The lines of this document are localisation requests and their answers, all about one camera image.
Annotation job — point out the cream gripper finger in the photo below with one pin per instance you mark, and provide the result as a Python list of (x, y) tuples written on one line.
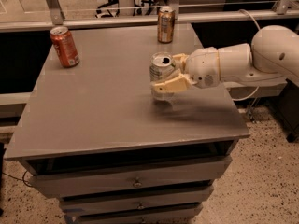
[(180, 61), (177, 84)]

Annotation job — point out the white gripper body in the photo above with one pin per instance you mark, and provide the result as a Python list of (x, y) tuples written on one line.
[(202, 66)]

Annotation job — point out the white green 7up can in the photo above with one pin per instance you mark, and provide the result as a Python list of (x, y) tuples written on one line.
[(162, 65)]

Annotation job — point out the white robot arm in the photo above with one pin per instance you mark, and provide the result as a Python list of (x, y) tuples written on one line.
[(272, 54)]

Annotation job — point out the brown gold soda can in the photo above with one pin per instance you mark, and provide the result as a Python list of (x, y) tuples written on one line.
[(166, 23)]

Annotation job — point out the red coke can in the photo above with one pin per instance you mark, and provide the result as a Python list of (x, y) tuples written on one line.
[(64, 45)]

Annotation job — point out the black office chair base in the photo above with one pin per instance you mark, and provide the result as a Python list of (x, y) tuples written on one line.
[(105, 10)]

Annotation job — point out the grey drawer cabinet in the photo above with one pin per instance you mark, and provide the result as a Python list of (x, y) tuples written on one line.
[(101, 115)]

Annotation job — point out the middle drawer with knob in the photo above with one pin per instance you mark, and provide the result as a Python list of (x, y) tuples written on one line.
[(137, 200)]

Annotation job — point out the drawer with knob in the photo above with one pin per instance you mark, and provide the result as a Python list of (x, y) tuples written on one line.
[(137, 200), (132, 177)]

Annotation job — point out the bottom drawer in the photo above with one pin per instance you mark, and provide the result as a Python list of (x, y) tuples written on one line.
[(144, 216)]

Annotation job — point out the top drawer with knob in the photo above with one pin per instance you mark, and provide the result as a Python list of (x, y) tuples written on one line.
[(132, 177)]

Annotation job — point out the metal frame rail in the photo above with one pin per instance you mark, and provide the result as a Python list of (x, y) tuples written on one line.
[(19, 26)]

